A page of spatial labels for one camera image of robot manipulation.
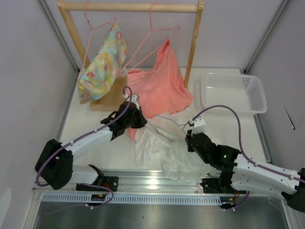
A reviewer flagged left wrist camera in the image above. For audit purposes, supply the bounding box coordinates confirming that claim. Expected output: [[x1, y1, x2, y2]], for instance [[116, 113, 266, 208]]
[[123, 94, 140, 108]]

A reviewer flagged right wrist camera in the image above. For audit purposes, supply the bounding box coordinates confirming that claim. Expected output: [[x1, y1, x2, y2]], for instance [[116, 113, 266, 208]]
[[187, 116, 206, 136]]

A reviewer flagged white plastic basket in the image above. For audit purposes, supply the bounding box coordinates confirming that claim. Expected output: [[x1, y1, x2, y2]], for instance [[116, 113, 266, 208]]
[[201, 73, 267, 115]]

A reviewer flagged white pleated skirt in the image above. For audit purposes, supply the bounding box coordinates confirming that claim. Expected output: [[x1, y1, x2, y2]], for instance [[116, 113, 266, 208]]
[[135, 121, 220, 181]]

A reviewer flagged salmon pink skirt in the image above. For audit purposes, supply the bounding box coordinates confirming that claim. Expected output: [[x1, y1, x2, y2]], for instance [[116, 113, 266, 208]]
[[126, 39, 194, 141]]

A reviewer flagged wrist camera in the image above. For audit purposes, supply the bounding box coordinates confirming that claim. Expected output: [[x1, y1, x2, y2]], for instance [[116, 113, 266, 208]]
[[123, 94, 140, 108], [187, 116, 206, 136]]

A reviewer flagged white slotted cable duct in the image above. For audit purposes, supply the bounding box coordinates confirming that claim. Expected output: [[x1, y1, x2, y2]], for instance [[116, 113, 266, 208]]
[[42, 193, 222, 206]]

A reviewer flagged floral patterned skirt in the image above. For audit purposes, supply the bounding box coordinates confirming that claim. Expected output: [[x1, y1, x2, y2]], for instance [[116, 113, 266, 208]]
[[78, 22, 129, 104]]

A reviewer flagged light blue wire hanger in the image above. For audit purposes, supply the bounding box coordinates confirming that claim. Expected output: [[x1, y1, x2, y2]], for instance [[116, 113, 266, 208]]
[[143, 107, 193, 136]]

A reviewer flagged pink hanger with floral skirt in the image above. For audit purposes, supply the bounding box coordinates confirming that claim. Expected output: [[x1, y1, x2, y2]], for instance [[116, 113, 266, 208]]
[[78, 1, 117, 79]]

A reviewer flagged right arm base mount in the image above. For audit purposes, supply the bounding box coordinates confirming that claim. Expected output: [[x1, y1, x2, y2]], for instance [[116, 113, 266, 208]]
[[200, 173, 247, 194]]

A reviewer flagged wooden clothes rack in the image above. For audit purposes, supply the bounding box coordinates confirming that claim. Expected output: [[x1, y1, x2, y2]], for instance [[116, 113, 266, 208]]
[[56, 0, 204, 112]]

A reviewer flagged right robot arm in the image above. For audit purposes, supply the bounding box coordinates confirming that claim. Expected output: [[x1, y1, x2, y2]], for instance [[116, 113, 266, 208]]
[[185, 130, 305, 212]]

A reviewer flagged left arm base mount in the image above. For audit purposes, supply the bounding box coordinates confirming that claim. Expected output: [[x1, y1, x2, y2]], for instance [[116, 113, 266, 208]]
[[76, 176, 119, 192]]

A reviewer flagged pink hanger with salmon skirt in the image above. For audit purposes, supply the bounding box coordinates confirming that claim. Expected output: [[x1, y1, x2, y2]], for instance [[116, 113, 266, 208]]
[[120, 2, 181, 76]]

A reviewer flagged aluminium mounting rail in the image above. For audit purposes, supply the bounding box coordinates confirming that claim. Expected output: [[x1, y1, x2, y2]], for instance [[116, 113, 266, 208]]
[[32, 169, 263, 197]]

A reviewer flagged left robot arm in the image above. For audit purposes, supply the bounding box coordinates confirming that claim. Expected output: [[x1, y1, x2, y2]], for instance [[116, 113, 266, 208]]
[[35, 101, 147, 191]]

